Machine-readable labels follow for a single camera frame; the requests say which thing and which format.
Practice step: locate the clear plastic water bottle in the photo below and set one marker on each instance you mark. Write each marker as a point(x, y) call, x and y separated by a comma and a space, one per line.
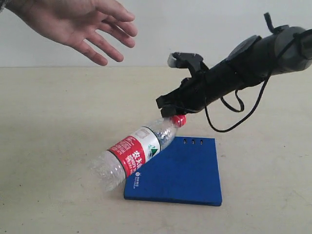
point(124, 158)

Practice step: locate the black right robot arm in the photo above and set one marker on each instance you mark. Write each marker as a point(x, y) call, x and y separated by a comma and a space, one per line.
point(249, 64)

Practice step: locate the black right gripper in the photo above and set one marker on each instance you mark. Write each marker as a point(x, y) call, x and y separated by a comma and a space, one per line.
point(194, 93)

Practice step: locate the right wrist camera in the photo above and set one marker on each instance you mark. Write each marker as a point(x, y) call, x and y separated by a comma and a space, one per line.
point(190, 61)

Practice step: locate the person's open hand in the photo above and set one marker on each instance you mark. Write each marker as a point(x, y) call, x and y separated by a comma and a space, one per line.
point(74, 23)

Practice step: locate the blue ring-bound notebook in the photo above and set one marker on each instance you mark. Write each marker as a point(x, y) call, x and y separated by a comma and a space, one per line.
point(185, 172)

